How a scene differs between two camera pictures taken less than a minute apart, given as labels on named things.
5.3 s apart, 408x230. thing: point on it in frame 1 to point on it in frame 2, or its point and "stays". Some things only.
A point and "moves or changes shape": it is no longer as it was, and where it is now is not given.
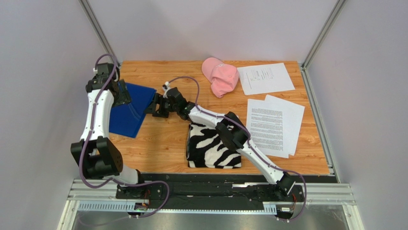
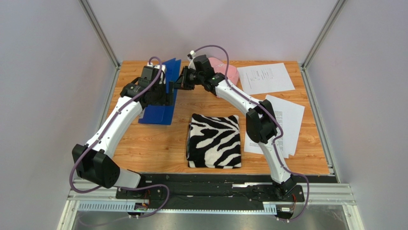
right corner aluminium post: (305, 81) stays
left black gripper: (123, 96) to (162, 100)
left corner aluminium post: (98, 29) stays
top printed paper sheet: (265, 79) stays
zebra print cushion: (205, 149) stays
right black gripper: (160, 106) to (184, 78)
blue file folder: (126, 119) moves or changes shape
